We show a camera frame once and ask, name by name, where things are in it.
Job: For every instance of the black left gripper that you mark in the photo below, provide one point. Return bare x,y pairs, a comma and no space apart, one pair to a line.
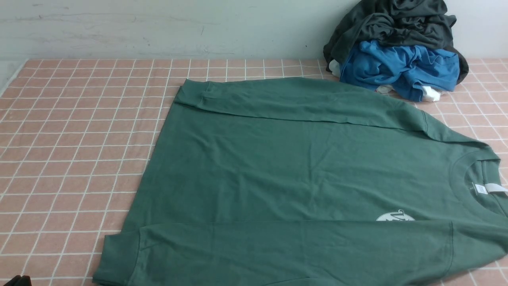
19,281

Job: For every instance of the blue crumpled garment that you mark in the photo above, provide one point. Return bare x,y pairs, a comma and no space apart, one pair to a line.
406,68

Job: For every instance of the pink checkered tablecloth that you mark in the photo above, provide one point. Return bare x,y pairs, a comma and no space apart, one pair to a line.
78,135

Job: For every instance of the dark grey crumpled garment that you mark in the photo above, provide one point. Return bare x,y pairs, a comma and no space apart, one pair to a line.
395,23

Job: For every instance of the green long sleeve shirt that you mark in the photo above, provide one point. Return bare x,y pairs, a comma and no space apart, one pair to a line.
306,182

